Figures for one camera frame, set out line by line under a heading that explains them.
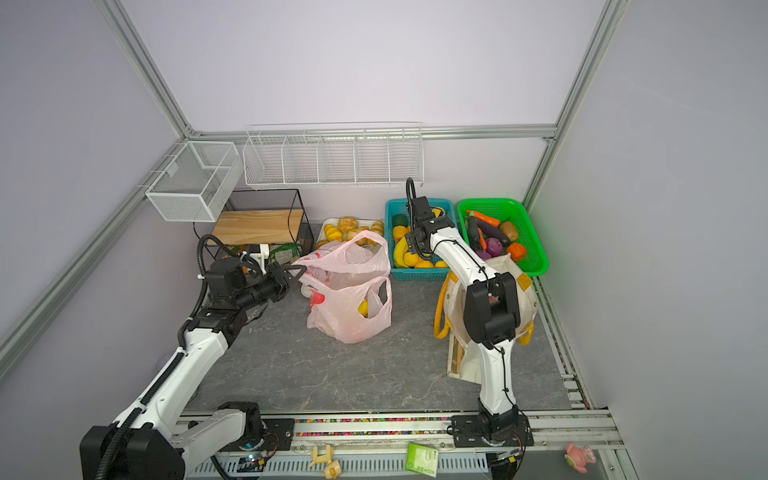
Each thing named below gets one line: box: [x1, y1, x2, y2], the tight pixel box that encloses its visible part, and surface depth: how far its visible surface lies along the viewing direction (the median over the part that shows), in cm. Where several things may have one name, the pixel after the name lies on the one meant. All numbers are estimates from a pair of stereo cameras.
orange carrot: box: [466, 210, 501, 227], surface depth 118 cm
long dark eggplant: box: [476, 218, 511, 247], surface depth 115 cm
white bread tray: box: [316, 217, 385, 245], surface depth 118 cm
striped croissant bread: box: [324, 224, 343, 242], surface depth 117 cm
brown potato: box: [500, 221, 518, 242], surface depth 114 cm
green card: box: [405, 443, 439, 478], surface depth 70 cm
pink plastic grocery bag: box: [293, 230, 393, 344], surface depth 79 cm
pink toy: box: [564, 442, 597, 473], surface depth 70 cm
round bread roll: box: [337, 216, 357, 233], surface depth 118 cm
